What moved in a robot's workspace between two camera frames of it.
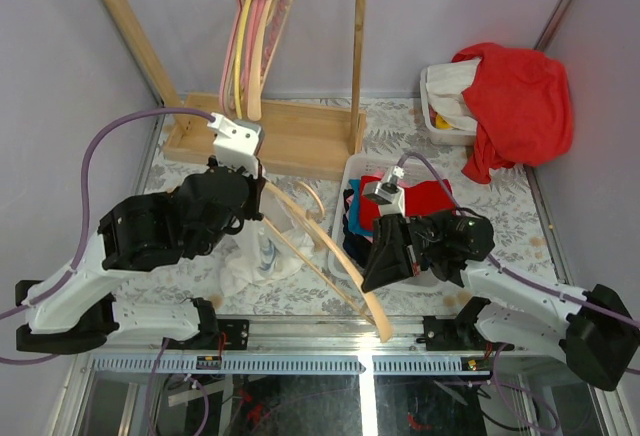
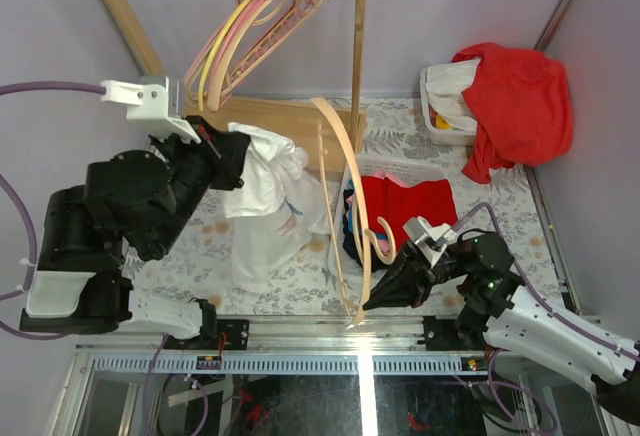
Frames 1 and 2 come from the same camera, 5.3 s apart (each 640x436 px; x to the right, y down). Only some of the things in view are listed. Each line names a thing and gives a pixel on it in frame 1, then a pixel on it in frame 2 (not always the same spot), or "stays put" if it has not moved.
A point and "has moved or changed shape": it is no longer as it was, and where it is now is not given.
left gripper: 254,211 to 226,149
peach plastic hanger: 384,329 to 369,226
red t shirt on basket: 522,101 stays put
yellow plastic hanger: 237,87 to 203,88
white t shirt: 268,249 has moved or changed shape
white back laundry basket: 445,110 stays put
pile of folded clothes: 359,214 stays put
